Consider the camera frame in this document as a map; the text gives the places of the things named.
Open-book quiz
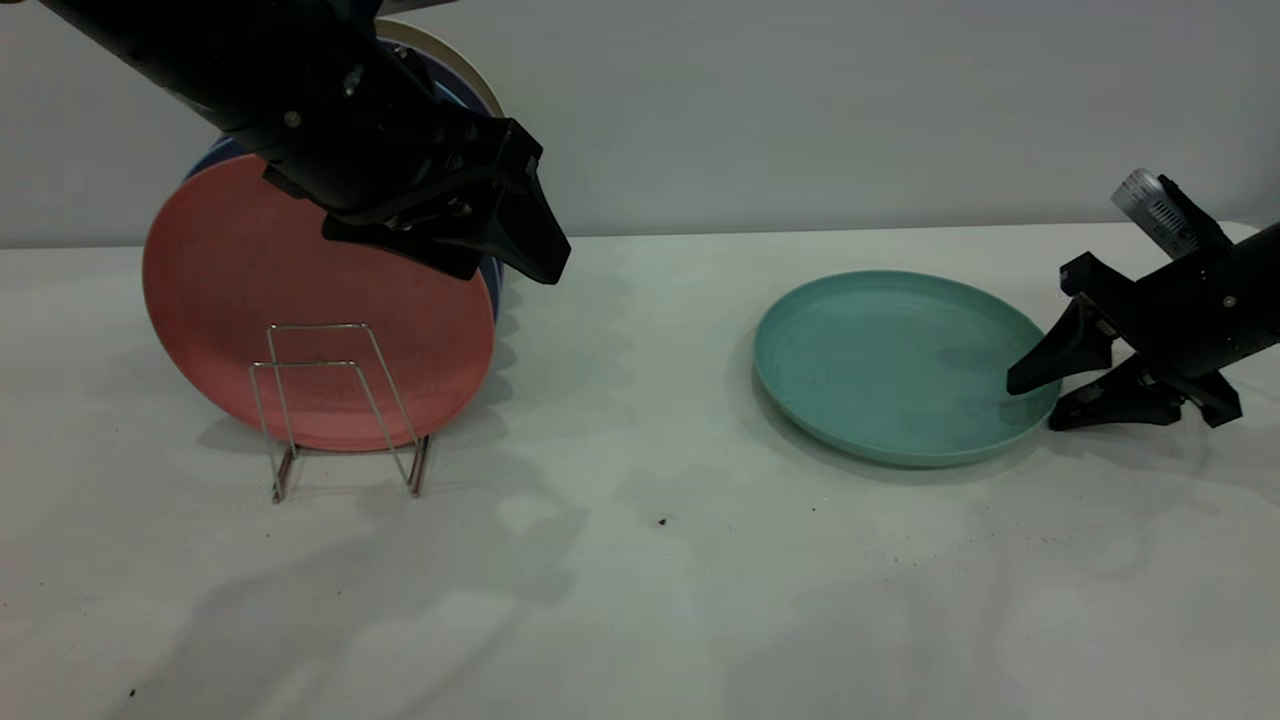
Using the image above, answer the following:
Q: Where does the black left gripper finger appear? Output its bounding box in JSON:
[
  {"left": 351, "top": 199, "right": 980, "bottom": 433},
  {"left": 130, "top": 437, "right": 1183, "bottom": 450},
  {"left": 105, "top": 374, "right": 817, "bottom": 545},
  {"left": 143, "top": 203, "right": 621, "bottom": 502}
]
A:
[
  {"left": 480, "top": 175, "right": 572, "bottom": 287},
  {"left": 322, "top": 215, "right": 487, "bottom": 282}
]

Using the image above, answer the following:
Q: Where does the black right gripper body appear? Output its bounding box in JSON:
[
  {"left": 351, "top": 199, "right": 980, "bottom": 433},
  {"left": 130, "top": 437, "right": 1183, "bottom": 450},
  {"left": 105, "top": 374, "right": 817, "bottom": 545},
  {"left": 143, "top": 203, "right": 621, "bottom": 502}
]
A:
[{"left": 1060, "top": 252, "right": 1246, "bottom": 429}]

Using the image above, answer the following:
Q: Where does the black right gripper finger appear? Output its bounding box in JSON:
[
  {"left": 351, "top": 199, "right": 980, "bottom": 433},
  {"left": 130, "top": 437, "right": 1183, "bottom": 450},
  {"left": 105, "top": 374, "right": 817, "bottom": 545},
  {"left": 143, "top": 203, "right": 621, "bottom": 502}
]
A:
[
  {"left": 1048, "top": 353, "right": 1193, "bottom": 432},
  {"left": 1007, "top": 298, "right": 1118, "bottom": 396}
]

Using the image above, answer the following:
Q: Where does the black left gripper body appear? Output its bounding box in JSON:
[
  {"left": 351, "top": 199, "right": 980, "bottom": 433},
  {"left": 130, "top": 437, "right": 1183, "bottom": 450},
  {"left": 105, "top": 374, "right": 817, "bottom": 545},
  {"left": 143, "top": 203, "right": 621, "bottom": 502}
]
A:
[{"left": 262, "top": 60, "right": 544, "bottom": 237}]

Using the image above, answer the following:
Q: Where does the green round plate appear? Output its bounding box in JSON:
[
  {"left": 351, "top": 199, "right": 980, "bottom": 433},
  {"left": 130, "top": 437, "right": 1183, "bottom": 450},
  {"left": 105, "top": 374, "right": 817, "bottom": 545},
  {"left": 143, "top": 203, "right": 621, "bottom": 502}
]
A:
[{"left": 753, "top": 270, "right": 1063, "bottom": 469}]

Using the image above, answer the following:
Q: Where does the navy round plate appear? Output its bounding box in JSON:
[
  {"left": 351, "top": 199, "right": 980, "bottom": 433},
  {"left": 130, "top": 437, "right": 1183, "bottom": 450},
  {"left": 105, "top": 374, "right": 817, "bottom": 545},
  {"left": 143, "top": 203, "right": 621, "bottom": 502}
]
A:
[{"left": 380, "top": 38, "right": 493, "bottom": 113}]

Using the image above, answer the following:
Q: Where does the beige round plate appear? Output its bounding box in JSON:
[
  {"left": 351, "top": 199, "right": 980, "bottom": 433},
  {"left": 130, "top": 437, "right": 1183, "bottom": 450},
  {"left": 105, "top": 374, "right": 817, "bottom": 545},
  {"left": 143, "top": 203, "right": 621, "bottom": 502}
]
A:
[{"left": 375, "top": 18, "right": 506, "bottom": 119}]

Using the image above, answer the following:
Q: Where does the blue round plate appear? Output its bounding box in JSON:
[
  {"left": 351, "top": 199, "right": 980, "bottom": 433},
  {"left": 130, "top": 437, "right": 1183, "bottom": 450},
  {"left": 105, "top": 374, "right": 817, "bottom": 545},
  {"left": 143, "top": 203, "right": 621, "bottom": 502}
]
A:
[{"left": 183, "top": 133, "right": 504, "bottom": 323}]

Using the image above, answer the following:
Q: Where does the pink round plate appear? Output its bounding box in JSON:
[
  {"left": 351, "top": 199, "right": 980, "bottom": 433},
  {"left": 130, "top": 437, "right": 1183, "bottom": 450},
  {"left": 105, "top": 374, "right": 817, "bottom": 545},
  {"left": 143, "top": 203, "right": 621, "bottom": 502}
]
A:
[{"left": 142, "top": 153, "right": 498, "bottom": 453}]

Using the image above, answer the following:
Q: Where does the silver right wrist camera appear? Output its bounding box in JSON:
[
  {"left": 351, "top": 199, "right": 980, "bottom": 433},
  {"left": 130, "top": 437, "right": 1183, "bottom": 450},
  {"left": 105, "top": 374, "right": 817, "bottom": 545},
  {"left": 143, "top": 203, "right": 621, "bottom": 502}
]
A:
[{"left": 1112, "top": 168, "right": 1233, "bottom": 259}]

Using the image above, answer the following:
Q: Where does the metal wire plate rack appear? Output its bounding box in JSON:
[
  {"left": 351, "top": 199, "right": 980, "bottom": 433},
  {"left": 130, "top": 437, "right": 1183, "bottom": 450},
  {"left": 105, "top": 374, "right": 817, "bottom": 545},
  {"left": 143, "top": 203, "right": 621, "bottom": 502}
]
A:
[{"left": 248, "top": 322, "right": 433, "bottom": 504}]

